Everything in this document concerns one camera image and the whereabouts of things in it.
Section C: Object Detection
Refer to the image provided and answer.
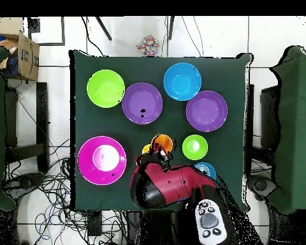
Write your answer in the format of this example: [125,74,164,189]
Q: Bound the orange cup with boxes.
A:
[150,133,174,156]

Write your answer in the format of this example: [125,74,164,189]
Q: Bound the dark green table cloth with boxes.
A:
[68,49,253,212]

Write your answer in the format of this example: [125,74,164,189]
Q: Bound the small green bowl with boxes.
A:
[182,134,209,161]

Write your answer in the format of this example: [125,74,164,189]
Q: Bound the small light blue bowl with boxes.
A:
[193,161,217,181]

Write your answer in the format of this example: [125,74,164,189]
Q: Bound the purple bowl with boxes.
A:
[186,90,229,133]
[121,82,164,126]

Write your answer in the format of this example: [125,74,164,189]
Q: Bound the large pink bowl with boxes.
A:
[77,135,128,186]

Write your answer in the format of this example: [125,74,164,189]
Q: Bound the large blue bowl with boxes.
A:
[163,62,203,102]

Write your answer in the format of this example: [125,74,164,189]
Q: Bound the large green bowl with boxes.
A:
[86,69,126,109]

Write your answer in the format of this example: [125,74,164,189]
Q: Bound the multicoloured bundle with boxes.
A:
[136,34,160,57]

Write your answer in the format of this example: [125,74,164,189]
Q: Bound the cardboard box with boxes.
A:
[0,31,41,82]

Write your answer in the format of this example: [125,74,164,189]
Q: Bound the black bench frame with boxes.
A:
[4,81,51,174]

